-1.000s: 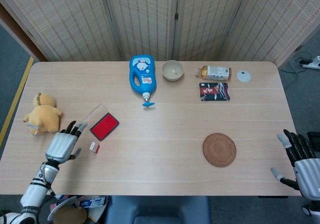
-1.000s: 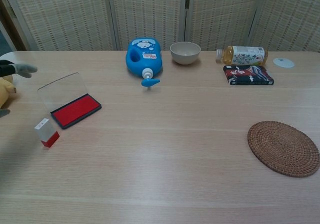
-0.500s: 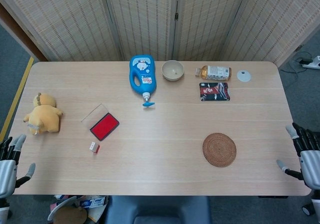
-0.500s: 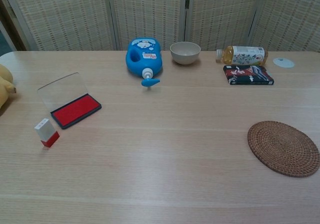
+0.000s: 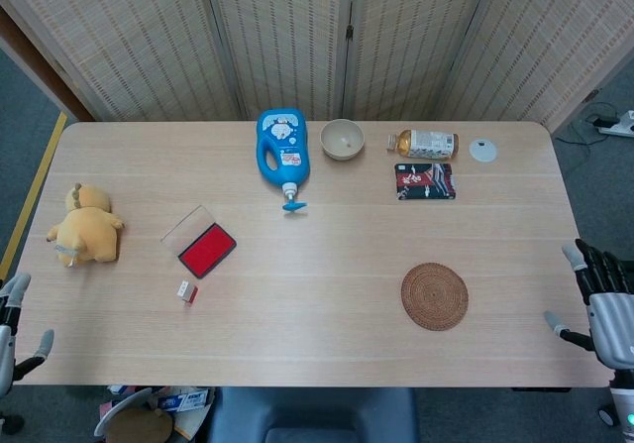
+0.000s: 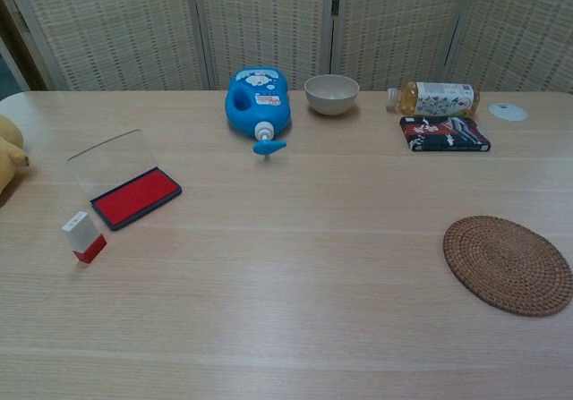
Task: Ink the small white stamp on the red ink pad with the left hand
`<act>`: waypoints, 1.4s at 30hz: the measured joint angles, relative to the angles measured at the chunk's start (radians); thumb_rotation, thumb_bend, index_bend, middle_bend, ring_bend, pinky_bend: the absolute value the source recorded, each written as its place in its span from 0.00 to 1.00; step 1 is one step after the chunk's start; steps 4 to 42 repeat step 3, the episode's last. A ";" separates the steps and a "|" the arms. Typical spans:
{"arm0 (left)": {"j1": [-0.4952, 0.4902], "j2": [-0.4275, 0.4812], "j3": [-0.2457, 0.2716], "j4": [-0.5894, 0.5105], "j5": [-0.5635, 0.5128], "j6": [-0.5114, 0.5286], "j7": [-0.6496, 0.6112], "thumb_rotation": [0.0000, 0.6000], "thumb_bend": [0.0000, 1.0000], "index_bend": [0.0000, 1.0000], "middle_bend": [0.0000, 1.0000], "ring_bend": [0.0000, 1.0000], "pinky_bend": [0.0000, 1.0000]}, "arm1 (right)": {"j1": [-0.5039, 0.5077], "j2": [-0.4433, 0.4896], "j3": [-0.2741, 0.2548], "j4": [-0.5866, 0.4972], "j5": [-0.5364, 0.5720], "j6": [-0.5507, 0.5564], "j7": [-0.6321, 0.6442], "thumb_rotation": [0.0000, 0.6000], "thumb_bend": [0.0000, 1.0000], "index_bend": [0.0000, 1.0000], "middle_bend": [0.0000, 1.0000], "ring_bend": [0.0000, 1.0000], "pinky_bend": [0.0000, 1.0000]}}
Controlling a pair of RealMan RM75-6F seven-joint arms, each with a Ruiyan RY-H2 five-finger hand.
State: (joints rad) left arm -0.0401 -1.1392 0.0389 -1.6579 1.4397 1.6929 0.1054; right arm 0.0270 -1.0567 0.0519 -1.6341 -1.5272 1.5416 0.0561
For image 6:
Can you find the blue pump bottle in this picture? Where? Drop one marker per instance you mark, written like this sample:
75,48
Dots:
259,109

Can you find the beige bowl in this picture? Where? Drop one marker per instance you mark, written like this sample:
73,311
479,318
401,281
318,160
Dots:
331,98

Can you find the red ink pad clear lid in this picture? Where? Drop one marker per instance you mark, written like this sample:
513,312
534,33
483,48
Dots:
134,198

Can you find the black red patterned packet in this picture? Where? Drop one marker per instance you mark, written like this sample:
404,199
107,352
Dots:
443,133

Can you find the tea bottle with label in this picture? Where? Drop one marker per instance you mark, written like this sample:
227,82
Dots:
434,99

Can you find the metal screen hinge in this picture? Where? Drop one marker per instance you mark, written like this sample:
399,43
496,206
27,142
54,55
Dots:
334,5

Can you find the beige woven folding screen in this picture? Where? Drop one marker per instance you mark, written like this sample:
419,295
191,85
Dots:
125,28

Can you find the white round disc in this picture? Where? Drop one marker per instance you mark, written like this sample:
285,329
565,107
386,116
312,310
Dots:
507,112

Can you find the brown woven round coaster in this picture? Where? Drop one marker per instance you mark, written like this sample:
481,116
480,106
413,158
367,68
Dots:
508,266

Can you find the yellow plush toy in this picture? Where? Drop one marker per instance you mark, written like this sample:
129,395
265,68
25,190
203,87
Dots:
9,158

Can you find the brown wooden door frame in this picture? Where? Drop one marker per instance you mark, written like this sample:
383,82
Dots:
20,46

